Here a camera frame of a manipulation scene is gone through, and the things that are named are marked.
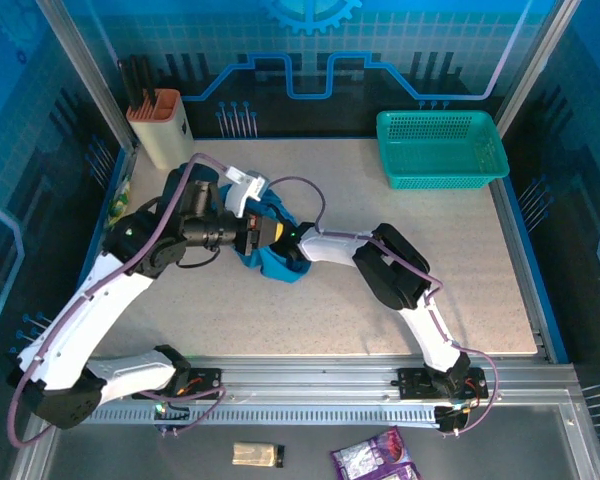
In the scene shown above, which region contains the blue t-shirt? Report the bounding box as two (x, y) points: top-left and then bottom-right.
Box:
(172, 162), (312, 285)

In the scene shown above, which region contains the green yellow patterned cloth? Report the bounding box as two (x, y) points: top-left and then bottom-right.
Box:
(104, 174), (132, 230)

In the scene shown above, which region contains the beige utensil holder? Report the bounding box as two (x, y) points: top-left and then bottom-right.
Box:
(125, 88), (196, 171)

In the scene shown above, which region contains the teal plastic basket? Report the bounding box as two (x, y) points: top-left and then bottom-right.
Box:
(376, 109), (510, 190)

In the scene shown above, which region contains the small black controller board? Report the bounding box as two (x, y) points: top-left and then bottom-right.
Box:
(152, 394), (191, 435)
(433, 402), (474, 435)

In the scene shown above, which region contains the gold foil packet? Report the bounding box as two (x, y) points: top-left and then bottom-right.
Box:
(232, 441), (285, 470)

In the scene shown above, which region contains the purple snack packet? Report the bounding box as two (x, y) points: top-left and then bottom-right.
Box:
(329, 425), (424, 480)

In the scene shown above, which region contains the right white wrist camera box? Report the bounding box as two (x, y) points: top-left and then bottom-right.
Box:
(247, 170), (270, 201)

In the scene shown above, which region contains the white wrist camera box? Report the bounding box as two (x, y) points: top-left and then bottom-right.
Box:
(223, 167), (254, 217)
(247, 170), (270, 201)

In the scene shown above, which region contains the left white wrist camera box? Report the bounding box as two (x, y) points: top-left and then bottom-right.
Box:
(223, 167), (254, 217)

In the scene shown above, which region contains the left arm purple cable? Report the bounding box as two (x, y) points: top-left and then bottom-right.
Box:
(5, 152), (230, 447)

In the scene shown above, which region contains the aluminium frame rail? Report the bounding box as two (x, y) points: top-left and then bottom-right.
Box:
(39, 354), (581, 407)

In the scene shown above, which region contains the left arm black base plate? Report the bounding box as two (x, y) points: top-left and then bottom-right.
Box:
(144, 367), (224, 401)

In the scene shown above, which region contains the slotted grey cable duct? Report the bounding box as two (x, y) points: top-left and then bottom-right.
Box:
(79, 403), (444, 427)

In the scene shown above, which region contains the black utensil handle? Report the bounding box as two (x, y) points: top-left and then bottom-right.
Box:
(118, 59), (142, 109)
(139, 55), (158, 104)
(129, 56), (150, 107)

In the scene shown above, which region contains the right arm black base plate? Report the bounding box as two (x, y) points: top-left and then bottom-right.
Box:
(397, 367), (490, 401)

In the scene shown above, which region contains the aluminium corner post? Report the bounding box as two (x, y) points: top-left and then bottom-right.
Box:
(33, 0), (141, 151)
(494, 0), (581, 136)

